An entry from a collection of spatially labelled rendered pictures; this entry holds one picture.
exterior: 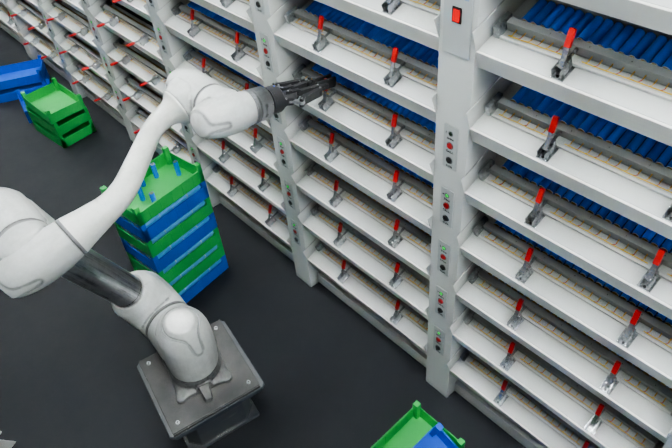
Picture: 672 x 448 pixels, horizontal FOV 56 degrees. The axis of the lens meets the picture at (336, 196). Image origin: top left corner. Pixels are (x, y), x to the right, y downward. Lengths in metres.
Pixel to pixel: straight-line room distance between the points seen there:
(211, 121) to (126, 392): 1.22
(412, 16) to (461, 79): 0.18
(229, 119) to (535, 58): 0.72
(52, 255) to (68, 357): 1.17
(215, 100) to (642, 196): 0.97
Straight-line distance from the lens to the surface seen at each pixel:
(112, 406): 2.45
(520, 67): 1.29
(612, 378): 1.68
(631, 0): 1.13
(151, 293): 2.00
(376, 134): 1.72
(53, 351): 2.69
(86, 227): 1.52
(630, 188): 1.32
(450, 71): 1.40
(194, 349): 1.93
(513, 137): 1.41
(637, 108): 1.21
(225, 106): 1.57
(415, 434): 2.20
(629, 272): 1.43
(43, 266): 1.52
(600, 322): 1.58
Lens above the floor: 1.95
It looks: 41 degrees down
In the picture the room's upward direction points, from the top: 6 degrees counter-clockwise
